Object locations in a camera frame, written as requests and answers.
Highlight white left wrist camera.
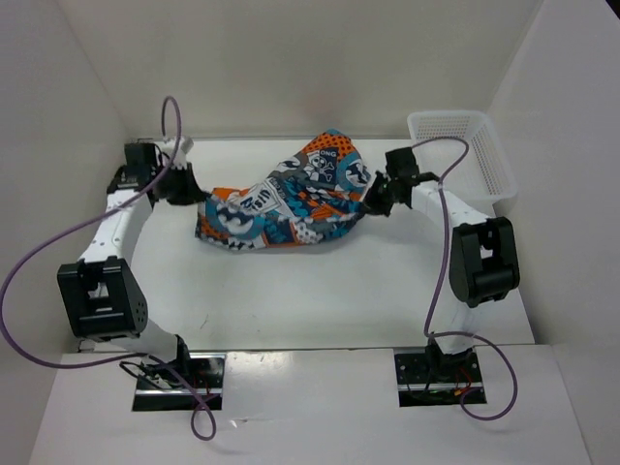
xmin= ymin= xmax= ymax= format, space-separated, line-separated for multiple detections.
xmin=160 ymin=136 xmax=194 ymax=170

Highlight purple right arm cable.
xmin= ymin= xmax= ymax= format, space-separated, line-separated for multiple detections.
xmin=411 ymin=138 xmax=519 ymax=421

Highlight colourful patterned shorts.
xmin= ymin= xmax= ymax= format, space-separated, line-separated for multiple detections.
xmin=195 ymin=129 xmax=371 ymax=252

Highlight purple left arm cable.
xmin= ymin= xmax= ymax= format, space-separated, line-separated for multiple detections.
xmin=0 ymin=95 xmax=217 ymax=441

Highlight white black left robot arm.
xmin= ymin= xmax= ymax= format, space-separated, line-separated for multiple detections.
xmin=57 ymin=136 xmax=205 ymax=388

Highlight white plastic basket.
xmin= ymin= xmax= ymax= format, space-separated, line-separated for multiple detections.
xmin=407 ymin=110 xmax=517 ymax=207

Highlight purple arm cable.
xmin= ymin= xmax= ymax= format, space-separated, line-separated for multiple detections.
xmin=411 ymin=138 xmax=519 ymax=421
xmin=0 ymin=95 xmax=217 ymax=441

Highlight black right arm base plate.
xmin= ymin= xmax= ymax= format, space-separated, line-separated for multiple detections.
xmin=393 ymin=343 xmax=486 ymax=408

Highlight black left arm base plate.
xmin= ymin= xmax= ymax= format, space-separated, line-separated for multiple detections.
xmin=119 ymin=353 xmax=226 ymax=412

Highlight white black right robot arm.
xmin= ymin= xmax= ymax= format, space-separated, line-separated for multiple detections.
xmin=362 ymin=137 xmax=520 ymax=381

